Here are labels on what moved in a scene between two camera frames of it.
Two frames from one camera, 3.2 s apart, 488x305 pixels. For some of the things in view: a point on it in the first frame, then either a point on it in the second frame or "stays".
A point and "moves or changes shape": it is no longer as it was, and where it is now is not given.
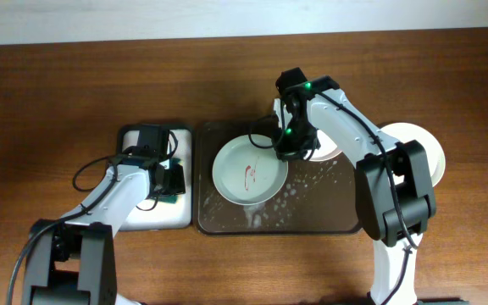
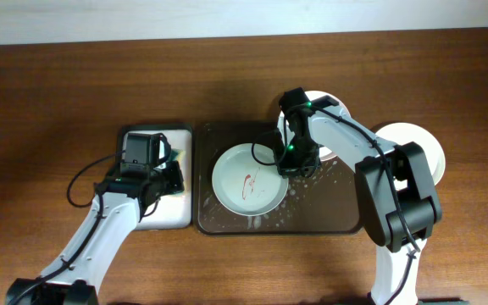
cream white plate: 403,132 stays
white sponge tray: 163,213 stays
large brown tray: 320,196 stays
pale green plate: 246,174 moves or changes shape
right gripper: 286,152 → 287,169
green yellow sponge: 170,198 moves or changes shape
